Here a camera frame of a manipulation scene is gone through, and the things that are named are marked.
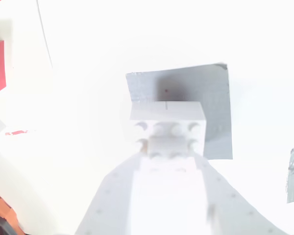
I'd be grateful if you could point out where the orange object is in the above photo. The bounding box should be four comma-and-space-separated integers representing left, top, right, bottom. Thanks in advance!
0, 186, 24, 235

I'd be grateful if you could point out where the silver tape square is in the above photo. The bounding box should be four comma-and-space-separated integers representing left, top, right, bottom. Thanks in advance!
125, 63, 234, 160

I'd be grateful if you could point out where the white gripper fixed finger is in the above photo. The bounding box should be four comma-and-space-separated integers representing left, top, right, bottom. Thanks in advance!
74, 151, 287, 235

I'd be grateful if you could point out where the white Lego cube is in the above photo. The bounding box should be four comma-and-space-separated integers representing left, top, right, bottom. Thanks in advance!
129, 100, 208, 161

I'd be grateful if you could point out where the red tape strip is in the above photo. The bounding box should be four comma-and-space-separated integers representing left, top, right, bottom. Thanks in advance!
4, 129, 29, 136

